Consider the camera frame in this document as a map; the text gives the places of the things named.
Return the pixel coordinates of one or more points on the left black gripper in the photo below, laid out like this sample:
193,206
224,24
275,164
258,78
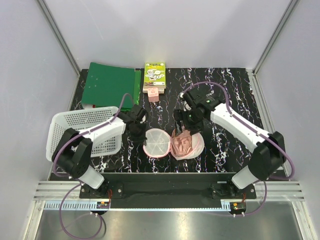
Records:
142,138

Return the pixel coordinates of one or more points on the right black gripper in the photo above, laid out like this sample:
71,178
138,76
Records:
180,115

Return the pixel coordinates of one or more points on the pink lace bra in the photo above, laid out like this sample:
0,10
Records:
181,145

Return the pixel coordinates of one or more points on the white mesh laundry bag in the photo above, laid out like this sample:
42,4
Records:
159,144

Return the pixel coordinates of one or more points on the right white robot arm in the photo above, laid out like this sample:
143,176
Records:
267,149

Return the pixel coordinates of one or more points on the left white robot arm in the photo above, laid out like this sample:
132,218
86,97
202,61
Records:
76,136

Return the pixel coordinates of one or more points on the small pink box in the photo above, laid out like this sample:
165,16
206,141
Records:
153,94

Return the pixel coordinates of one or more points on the green printed box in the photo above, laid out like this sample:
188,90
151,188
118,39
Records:
154,76

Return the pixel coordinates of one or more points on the black marble mat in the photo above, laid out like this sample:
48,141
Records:
222,152

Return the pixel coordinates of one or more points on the green folder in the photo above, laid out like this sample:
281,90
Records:
106,85

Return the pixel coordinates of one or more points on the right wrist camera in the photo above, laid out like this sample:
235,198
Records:
186,107

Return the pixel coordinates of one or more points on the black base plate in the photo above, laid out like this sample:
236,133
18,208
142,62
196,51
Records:
168,191

